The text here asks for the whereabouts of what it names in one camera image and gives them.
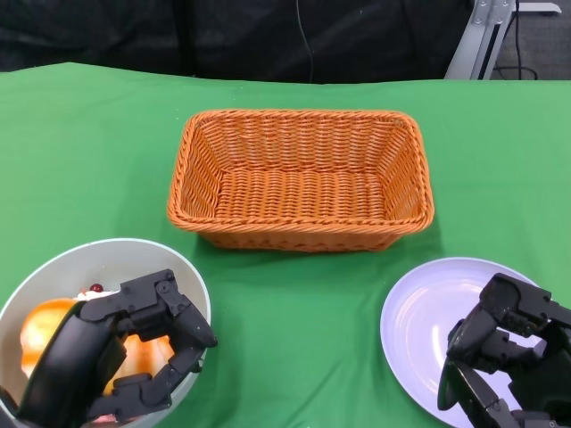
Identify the orange wicker basket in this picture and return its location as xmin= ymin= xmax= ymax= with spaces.
xmin=167 ymin=109 xmax=436 ymax=254

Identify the pale grey-green bowl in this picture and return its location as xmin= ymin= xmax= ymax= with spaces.
xmin=0 ymin=237 xmax=212 ymax=428

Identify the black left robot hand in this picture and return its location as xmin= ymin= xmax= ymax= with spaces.
xmin=16 ymin=267 xmax=219 ymax=424

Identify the green tablecloth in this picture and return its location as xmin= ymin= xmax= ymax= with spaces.
xmin=0 ymin=61 xmax=571 ymax=428

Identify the black cable on floor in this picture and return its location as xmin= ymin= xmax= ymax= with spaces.
xmin=492 ymin=8 xmax=536 ymax=80

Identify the grey metal stand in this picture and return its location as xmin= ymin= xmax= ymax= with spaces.
xmin=444 ymin=0 xmax=563 ymax=81

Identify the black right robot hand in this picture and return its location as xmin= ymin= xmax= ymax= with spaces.
xmin=436 ymin=272 xmax=571 ymax=428

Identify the round orange pumpkin-shaped bread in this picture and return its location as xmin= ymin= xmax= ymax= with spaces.
xmin=103 ymin=333 xmax=176 ymax=397

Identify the chocolate cake slice with cherry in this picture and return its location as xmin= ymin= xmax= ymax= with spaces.
xmin=74 ymin=283 xmax=120 ymax=303

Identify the long orange croissant bread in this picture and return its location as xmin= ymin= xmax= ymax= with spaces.
xmin=20 ymin=297 xmax=79 ymax=380

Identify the lavender plate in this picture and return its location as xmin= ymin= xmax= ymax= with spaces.
xmin=379 ymin=257 xmax=554 ymax=428

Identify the black fabric backdrop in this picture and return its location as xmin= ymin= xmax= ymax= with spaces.
xmin=0 ymin=0 xmax=474 ymax=85

